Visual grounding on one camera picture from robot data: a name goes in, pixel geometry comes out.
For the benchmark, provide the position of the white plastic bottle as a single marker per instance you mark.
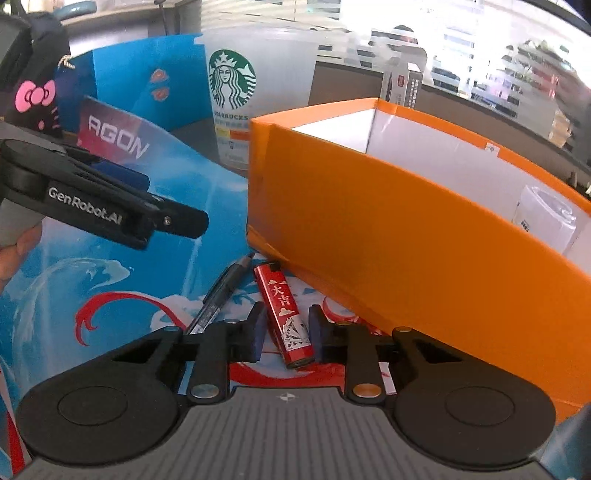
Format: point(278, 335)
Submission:
point(547, 221)

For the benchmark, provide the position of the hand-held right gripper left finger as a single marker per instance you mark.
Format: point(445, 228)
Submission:
point(258, 332)

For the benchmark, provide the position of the glass office partition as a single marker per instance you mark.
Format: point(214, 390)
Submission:
point(485, 69)

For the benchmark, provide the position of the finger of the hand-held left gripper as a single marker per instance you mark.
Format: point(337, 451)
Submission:
point(124, 177)
point(184, 220)

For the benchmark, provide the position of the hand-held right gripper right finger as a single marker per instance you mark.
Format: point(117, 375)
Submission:
point(316, 332)

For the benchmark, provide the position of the clear plastic cup green logo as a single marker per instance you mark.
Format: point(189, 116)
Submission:
point(277, 78)

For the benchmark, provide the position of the person's left hand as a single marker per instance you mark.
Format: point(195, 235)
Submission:
point(16, 256)

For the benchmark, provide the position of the white marker box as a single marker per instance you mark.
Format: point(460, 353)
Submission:
point(399, 87)

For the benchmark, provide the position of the red lighter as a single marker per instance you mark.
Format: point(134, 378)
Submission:
point(281, 304)

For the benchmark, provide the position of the black pen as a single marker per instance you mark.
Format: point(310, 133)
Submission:
point(217, 295)

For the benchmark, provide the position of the blue printed panel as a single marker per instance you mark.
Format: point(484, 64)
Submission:
point(120, 83)

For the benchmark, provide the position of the orange cardboard box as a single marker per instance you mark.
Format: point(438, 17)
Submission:
point(369, 221)

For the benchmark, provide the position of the blue printed desk mat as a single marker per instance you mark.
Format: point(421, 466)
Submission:
point(92, 286)

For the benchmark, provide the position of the black bag with pink bow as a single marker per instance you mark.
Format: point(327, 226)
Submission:
point(37, 69)

